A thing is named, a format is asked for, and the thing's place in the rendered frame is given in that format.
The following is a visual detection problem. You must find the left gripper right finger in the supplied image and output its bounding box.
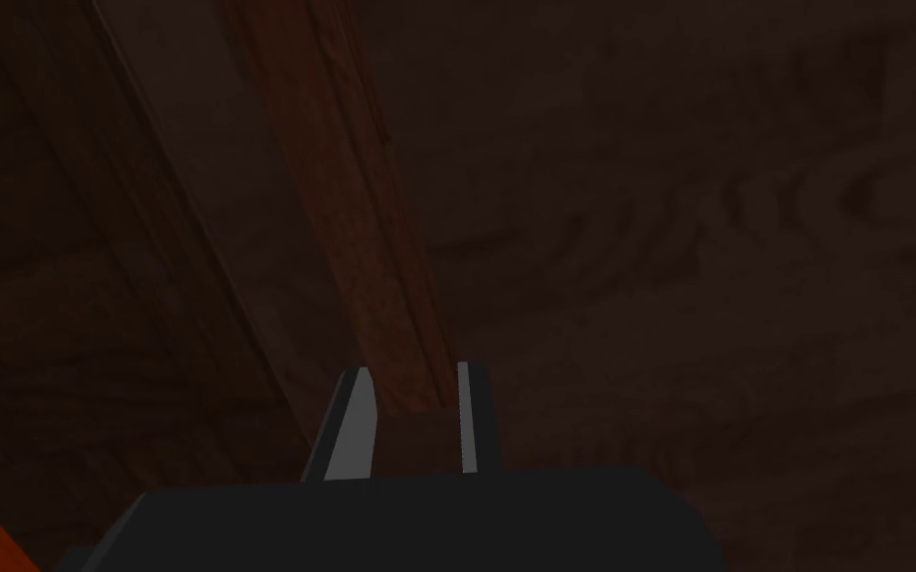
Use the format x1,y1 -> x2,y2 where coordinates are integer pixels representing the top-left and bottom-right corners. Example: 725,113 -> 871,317
455,360 -> 504,477

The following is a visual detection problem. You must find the dark brown wooden door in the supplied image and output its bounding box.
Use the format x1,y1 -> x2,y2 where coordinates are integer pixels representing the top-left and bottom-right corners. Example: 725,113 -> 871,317
354,0 -> 916,572

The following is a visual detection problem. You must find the brown wooden bar handle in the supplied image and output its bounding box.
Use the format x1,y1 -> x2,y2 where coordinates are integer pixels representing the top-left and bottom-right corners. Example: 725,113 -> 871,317
218,0 -> 464,480

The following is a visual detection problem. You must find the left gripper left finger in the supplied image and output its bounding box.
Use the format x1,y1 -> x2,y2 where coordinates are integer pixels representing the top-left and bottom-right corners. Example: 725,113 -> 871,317
301,365 -> 380,484

